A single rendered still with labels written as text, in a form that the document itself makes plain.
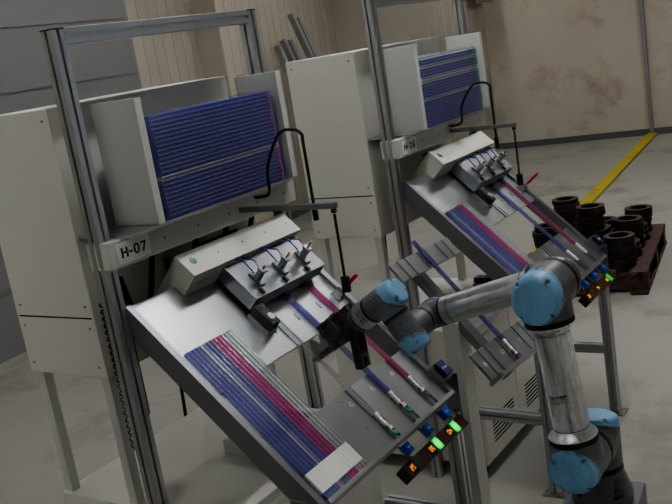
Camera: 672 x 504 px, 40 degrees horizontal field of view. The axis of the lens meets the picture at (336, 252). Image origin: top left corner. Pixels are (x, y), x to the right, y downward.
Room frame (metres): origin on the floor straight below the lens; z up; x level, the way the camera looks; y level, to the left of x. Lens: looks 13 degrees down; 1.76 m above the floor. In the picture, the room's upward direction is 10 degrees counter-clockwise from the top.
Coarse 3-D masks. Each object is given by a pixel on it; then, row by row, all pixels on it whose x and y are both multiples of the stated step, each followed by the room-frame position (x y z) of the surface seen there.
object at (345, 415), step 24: (408, 360) 2.57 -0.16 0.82; (360, 384) 2.39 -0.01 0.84; (408, 384) 2.47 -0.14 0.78; (432, 384) 2.52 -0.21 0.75; (336, 408) 2.27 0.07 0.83; (360, 408) 2.30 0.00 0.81; (384, 408) 2.34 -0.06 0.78; (336, 432) 2.19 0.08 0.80; (360, 432) 2.23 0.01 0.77; (384, 432) 2.26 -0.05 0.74
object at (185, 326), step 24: (216, 288) 2.48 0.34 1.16; (144, 312) 2.27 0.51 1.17; (168, 312) 2.31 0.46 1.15; (192, 312) 2.35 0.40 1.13; (216, 312) 2.39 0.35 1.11; (240, 312) 2.43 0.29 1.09; (288, 312) 2.52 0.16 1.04; (312, 312) 2.57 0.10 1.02; (168, 336) 2.24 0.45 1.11; (192, 336) 2.27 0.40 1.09; (216, 336) 2.31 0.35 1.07; (240, 336) 2.35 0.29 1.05; (264, 336) 2.39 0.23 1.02; (288, 336) 2.43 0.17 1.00; (312, 336) 2.47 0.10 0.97; (264, 360) 2.31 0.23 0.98
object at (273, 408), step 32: (192, 352) 2.21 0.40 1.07; (224, 352) 2.26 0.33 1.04; (224, 384) 2.16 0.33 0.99; (256, 384) 2.20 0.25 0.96; (256, 416) 2.11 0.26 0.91; (288, 416) 2.15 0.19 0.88; (288, 448) 2.06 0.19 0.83; (320, 448) 2.11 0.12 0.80; (352, 448) 2.15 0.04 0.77; (320, 480) 2.02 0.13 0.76
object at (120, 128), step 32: (64, 32) 2.25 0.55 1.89; (96, 32) 2.34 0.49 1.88; (128, 32) 2.41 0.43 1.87; (160, 32) 2.51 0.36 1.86; (96, 128) 2.38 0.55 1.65; (128, 128) 2.31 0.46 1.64; (128, 160) 2.33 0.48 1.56; (288, 160) 2.77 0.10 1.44; (128, 192) 2.34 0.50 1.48; (256, 192) 2.63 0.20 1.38; (128, 224) 2.36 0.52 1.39; (160, 224) 2.30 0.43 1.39; (128, 256) 2.24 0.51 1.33; (448, 384) 2.58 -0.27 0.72; (224, 448) 2.58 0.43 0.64
